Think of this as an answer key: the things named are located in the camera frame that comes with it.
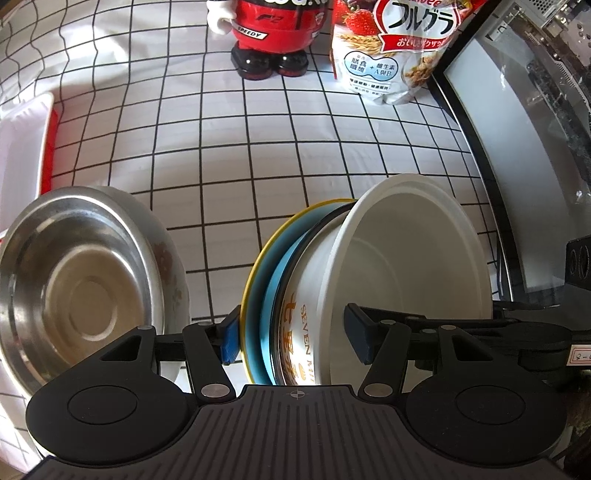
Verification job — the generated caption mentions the stainless steel bowl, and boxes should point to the stainless steel bowl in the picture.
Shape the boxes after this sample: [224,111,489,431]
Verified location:
[0,186,192,398]

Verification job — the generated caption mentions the red racing figurine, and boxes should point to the red racing figurine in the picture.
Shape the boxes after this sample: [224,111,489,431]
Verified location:
[205,0,333,79]

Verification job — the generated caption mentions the black-and-white checked cloth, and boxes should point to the black-and-white checked cloth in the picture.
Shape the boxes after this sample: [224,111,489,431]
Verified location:
[0,0,513,467]

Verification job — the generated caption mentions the black framed monitor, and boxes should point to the black framed monitor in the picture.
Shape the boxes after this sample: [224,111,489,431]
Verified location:
[427,0,591,319]

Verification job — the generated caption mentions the blue enamel bowl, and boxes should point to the blue enamel bowl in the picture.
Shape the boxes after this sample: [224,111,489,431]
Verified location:
[259,203,358,386]

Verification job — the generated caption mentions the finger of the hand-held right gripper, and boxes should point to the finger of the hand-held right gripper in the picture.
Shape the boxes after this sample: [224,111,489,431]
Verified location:
[402,315,571,356]

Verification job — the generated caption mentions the large white paper bowl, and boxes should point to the large white paper bowl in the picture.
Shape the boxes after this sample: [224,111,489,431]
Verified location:
[277,173,492,386]

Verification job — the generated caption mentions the white and red rectangular container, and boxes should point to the white and red rectangular container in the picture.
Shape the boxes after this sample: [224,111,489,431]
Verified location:
[0,91,60,241]

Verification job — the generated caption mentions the yellow-rimmed plate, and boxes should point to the yellow-rimmed plate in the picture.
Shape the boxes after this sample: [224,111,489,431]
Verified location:
[239,198,358,386]

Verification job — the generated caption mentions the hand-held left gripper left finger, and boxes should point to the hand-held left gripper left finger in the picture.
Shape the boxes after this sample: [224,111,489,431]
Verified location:
[78,308,242,401]

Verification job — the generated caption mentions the red and white cereal bag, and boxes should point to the red and white cereal bag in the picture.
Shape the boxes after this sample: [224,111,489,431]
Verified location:
[330,0,490,107]

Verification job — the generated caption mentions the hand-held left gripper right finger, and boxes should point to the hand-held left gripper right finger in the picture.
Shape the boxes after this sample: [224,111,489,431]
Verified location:
[344,304,513,400]

